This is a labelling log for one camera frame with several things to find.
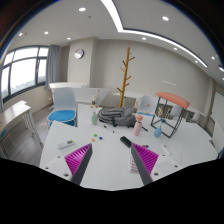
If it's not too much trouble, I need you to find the black rectangular box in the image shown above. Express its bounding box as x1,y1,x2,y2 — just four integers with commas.
120,136,132,148

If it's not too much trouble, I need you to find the pink bottle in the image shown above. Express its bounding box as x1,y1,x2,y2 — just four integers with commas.
133,114,143,136

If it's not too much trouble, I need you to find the grey curtain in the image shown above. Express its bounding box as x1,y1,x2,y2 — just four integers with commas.
45,45,61,89

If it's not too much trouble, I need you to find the orange top black-frame side table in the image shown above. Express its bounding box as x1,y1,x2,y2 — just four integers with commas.
151,92,190,138

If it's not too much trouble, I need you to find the blue seat white chair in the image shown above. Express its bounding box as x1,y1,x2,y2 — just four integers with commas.
47,87,76,126

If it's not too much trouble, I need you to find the green vase with sticks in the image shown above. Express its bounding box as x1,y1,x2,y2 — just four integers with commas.
90,89,100,125

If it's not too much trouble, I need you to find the wooden coat rack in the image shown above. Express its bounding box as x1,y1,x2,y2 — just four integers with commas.
117,47,135,108

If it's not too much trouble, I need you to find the white chair behind table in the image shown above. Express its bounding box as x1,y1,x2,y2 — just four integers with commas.
136,95,157,115

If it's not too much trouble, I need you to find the white side desk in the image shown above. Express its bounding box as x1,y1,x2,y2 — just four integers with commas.
0,100,44,160

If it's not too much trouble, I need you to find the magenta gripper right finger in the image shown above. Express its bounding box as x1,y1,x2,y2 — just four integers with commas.
131,143,159,185

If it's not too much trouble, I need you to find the round wall clock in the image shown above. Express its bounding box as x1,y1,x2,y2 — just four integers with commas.
74,49,84,59

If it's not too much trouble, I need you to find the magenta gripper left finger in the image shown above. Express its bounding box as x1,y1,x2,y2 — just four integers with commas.
64,144,92,185

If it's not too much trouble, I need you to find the white remote control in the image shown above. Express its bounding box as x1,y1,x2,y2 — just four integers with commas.
57,140,75,149

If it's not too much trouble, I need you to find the blue vase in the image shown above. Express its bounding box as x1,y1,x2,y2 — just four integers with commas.
154,118,166,137

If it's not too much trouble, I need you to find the black pen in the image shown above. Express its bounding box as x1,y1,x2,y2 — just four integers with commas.
104,125,115,133

